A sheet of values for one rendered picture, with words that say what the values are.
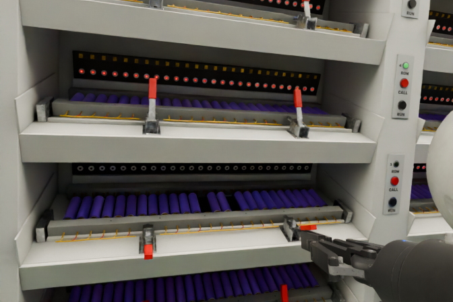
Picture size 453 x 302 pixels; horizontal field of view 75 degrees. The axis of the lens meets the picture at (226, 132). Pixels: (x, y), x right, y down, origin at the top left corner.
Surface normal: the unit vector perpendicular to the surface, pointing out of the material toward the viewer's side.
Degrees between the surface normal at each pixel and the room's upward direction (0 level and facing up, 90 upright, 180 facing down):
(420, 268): 57
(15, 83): 90
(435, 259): 43
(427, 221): 17
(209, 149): 107
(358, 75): 90
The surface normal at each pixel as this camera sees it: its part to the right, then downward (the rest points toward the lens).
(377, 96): -0.96, -0.03
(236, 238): 0.13, -0.93
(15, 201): 0.26, 0.08
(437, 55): 0.24, 0.37
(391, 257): -0.74, -0.66
